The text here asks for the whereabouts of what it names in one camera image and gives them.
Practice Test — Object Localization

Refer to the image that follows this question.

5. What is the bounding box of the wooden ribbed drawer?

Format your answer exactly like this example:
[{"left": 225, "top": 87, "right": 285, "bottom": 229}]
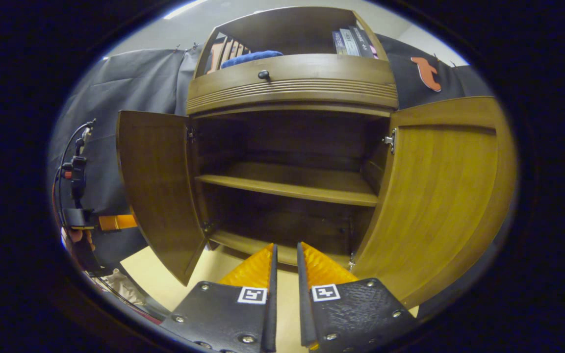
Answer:
[{"left": 186, "top": 53, "right": 399, "bottom": 116}]

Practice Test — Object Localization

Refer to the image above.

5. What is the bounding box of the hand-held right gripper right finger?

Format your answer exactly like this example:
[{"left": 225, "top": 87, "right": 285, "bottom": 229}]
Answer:
[{"left": 296, "top": 242, "right": 417, "bottom": 353}]

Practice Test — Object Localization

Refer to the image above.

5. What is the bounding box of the wooden double-door shoe cabinet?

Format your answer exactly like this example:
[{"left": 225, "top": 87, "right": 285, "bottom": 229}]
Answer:
[{"left": 116, "top": 6, "right": 517, "bottom": 309}]

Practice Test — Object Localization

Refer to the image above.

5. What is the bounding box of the black backdrop cloth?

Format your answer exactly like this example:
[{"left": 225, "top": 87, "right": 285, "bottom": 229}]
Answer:
[{"left": 50, "top": 33, "right": 494, "bottom": 275}]

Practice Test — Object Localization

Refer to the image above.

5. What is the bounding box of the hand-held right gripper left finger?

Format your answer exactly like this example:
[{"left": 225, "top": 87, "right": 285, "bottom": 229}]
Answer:
[{"left": 161, "top": 244, "right": 279, "bottom": 353}]

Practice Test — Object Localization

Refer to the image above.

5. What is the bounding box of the dark blue cover book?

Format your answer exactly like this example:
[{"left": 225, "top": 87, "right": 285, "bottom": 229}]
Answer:
[{"left": 332, "top": 30, "right": 348, "bottom": 55}]

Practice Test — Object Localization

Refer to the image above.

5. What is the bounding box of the blue fluffy towel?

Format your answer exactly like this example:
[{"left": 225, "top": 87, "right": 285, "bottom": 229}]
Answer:
[{"left": 220, "top": 50, "right": 284, "bottom": 69}]

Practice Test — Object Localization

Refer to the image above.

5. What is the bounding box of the beige cloth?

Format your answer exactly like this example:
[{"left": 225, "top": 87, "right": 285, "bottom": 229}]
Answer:
[{"left": 99, "top": 269, "right": 148, "bottom": 307}]

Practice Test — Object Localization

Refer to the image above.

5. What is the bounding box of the wooden shoe cabinet door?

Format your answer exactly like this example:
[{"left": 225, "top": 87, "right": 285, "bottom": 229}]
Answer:
[
  {"left": 117, "top": 110, "right": 208, "bottom": 286},
  {"left": 351, "top": 96, "right": 517, "bottom": 309}
]

